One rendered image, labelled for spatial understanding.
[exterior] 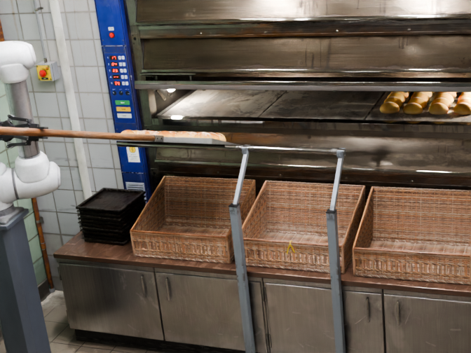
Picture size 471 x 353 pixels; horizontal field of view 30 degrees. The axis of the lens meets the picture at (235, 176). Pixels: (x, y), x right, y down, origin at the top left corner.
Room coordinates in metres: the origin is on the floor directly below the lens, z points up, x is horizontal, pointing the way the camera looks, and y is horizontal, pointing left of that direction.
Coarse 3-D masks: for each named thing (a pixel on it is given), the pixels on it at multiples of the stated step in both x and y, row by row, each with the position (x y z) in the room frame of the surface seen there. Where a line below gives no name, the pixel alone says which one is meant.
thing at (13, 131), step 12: (0, 132) 3.00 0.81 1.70; (12, 132) 3.06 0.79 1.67; (24, 132) 3.12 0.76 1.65; (36, 132) 3.19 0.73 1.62; (48, 132) 3.26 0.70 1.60; (60, 132) 3.33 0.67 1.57; (72, 132) 3.41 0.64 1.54; (84, 132) 3.49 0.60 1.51; (96, 132) 3.57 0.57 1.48; (108, 132) 3.67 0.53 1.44
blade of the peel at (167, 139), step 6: (168, 138) 4.08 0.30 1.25; (174, 138) 4.07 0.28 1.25; (180, 138) 4.06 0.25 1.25; (186, 138) 4.04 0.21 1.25; (192, 138) 4.03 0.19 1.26; (198, 138) 4.02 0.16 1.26; (204, 138) 4.01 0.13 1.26; (210, 138) 3.99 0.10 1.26; (228, 144) 4.16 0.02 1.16; (234, 144) 4.23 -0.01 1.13
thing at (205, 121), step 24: (168, 120) 4.64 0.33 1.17; (192, 120) 4.58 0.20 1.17; (216, 120) 4.53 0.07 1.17; (240, 120) 4.47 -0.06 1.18; (264, 120) 4.42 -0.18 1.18; (288, 120) 4.38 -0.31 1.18; (312, 120) 4.33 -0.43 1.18; (336, 120) 4.29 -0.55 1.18; (360, 120) 4.25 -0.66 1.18; (384, 120) 4.21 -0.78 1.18; (408, 120) 4.17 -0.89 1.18
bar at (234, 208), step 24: (120, 144) 4.34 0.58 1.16; (144, 144) 4.28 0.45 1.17; (168, 144) 4.23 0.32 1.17; (192, 144) 4.18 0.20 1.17; (216, 144) 4.13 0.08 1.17; (240, 168) 4.01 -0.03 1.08; (336, 168) 3.83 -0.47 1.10; (240, 192) 3.93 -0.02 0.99; (336, 192) 3.74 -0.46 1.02; (240, 216) 3.88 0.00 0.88; (336, 216) 3.68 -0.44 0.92; (240, 240) 3.85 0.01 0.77; (336, 240) 3.66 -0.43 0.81; (240, 264) 3.85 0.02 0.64; (336, 264) 3.65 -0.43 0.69; (240, 288) 3.86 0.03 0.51; (336, 288) 3.66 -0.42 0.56; (336, 312) 3.66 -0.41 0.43; (336, 336) 3.66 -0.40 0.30
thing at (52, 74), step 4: (36, 64) 4.88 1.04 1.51; (40, 64) 4.87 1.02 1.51; (44, 64) 4.86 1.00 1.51; (48, 64) 4.84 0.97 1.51; (52, 64) 4.86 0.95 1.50; (56, 64) 4.89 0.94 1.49; (36, 68) 4.87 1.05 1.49; (40, 68) 4.87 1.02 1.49; (44, 68) 4.85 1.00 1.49; (48, 68) 4.84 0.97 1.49; (52, 68) 4.85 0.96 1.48; (56, 68) 4.89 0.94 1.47; (48, 72) 4.85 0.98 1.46; (52, 72) 4.85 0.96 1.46; (56, 72) 4.88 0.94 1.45; (40, 76) 4.87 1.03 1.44; (48, 76) 4.85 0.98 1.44; (52, 76) 4.84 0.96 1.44; (56, 76) 4.88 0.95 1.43; (40, 80) 4.87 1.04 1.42; (44, 80) 4.86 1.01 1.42; (48, 80) 4.85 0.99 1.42; (52, 80) 4.84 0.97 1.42
